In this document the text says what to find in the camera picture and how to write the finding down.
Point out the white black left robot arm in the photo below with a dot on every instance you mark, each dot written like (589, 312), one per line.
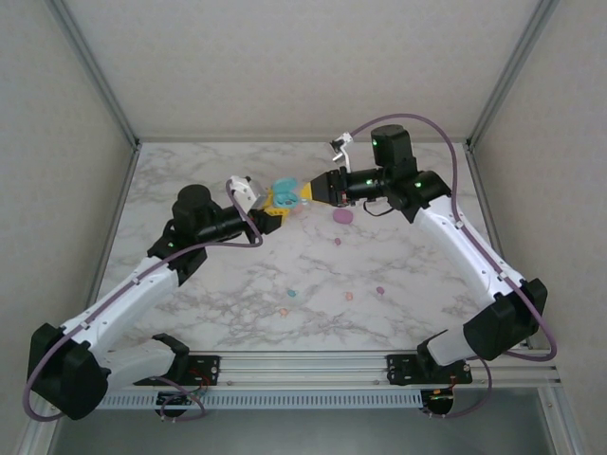
(123, 298)

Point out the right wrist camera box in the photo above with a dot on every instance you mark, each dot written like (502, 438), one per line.
(342, 147)

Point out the aluminium mounting rail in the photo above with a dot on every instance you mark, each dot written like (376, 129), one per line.
(303, 369)

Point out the small controller circuit board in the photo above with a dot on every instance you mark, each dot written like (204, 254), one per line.
(178, 399)
(441, 395)

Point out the purple earbud charging case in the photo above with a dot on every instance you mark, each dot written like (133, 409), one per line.
(342, 216)

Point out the aluminium frame post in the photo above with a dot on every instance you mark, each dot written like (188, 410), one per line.
(97, 71)
(511, 71)

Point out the blue earbud charging case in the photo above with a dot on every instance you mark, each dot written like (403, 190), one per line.
(284, 194)

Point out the aluminium table side rail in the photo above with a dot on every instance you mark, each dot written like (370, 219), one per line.
(110, 237)
(479, 180)

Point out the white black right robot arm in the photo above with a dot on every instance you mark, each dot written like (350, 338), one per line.
(465, 246)

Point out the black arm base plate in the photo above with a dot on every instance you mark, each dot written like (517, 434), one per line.
(208, 369)
(403, 369)

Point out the aluminium frame leg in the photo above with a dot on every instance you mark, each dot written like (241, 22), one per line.
(37, 441)
(559, 426)

